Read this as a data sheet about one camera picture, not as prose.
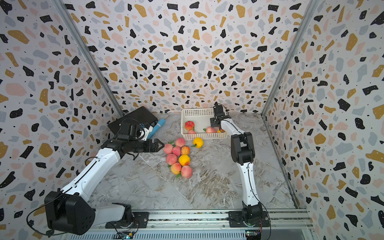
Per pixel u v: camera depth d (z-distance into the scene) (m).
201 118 1.25
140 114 1.18
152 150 0.72
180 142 0.98
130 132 0.64
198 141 0.98
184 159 0.90
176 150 0.93
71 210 0.39
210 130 1.04
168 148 0.94
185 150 0.94
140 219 0.74
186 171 0.84
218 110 0.90
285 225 0.75
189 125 1.07
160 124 1.12
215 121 0.85
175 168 0.86
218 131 1.00
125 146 0.57
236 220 0.73
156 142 0.73
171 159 0.90
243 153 0.64
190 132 1.05
